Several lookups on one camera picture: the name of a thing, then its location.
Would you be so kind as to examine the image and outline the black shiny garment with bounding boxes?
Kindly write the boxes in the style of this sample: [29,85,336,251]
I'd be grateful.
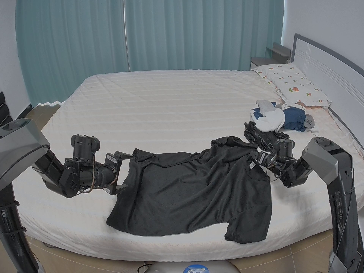
[244,121,290,153]

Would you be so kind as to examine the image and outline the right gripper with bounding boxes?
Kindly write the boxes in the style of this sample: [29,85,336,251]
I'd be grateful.
[250,151,275,176]

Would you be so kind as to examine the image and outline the white printed pillow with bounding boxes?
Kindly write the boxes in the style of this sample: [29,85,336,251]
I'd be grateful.
[252,62,332,107]

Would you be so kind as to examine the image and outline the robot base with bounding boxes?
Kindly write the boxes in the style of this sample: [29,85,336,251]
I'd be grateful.
[142,260,236,273]

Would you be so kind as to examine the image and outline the bed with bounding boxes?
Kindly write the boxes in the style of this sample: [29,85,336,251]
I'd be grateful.
[13,34,364,262]

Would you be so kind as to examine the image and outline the grey bedside table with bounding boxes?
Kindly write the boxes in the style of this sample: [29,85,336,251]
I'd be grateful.
[251,42,291,70]

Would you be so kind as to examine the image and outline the pile of clothes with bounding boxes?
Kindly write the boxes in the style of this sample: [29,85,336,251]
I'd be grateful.
[250,100,316,133]

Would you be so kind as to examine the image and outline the blue-green curtain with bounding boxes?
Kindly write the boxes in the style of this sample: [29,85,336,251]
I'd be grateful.
[16,0,130,107]
[124,0,285,72]

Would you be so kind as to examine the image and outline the black T-shirt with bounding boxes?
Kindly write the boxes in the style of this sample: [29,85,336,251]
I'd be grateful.
[107,136,273,244]

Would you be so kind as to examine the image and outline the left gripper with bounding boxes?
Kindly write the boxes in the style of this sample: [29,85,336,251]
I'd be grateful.
[94,151,134,195]

